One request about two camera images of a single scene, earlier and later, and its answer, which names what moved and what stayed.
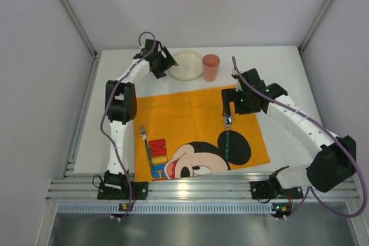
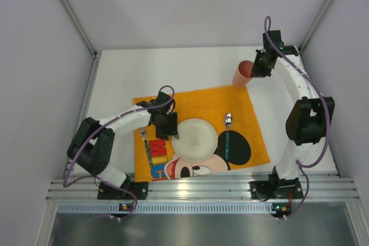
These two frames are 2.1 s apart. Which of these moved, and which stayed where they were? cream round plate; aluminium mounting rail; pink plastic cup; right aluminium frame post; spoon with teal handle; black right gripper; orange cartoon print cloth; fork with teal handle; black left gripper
Moved: cream round plate; black right gripper; pink plastic cup; black left gripper
Stayed: orange cartoon print cloth; aluminium mounting rail; spoon with teal handle; fork with teal handle; right aluminium frame post
